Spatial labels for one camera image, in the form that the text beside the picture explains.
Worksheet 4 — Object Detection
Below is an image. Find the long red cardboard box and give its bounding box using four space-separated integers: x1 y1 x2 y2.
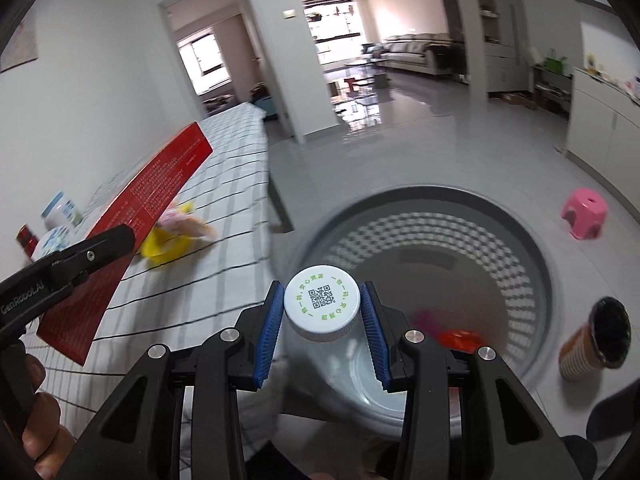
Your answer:
34 120 215 366

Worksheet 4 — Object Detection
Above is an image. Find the red plastic bag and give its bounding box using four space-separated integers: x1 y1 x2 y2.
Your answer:
435 330 486 353

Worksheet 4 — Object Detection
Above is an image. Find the white capped plastic bottle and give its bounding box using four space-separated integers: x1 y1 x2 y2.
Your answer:
282 264 406 438

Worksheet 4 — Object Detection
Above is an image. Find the pink snack bag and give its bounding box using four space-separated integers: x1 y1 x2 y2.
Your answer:
156 204 217 240

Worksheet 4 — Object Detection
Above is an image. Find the brown checkered trash bin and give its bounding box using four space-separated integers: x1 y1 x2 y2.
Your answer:
559 297 631 382

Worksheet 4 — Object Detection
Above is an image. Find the person's left hand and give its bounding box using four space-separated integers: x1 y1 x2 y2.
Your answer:
22 354 76 480

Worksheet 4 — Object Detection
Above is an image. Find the blue white tissue pack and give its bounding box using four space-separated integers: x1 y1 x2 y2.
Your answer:
32 226 74 261

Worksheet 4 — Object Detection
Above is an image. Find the white jar blue lid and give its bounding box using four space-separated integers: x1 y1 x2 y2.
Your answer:
41 191 84 231

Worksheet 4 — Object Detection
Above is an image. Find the white checkered tablecloth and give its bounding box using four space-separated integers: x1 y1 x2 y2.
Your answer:
24 103 271 437

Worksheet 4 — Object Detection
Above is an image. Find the grey perforated laundry basket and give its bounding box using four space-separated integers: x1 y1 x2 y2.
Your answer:
271 185 554 436

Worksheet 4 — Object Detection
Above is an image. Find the pink plastic stool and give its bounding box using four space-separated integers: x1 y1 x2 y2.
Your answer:
561 188 608 240

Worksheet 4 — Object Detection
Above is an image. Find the red stool far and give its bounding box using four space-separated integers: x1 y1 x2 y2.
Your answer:
344 77 362 93

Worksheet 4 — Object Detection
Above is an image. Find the white sideboard cabinet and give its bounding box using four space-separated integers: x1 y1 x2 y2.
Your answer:
566 68 639 204

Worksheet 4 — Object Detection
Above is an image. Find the dark coffee table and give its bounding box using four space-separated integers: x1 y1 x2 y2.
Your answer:
344 58 390 89

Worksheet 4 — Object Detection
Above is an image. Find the low shoe rack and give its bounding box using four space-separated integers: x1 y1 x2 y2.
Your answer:
532 65 573 119

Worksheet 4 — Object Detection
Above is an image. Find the green shopping bag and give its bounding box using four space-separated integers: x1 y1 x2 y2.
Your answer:
544 49 567 76

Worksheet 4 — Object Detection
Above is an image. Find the grey sectional sofa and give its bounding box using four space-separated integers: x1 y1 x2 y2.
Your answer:
361 32 452 77

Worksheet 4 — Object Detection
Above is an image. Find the wall poster calendar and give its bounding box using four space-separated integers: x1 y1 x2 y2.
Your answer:
1 9 39 73

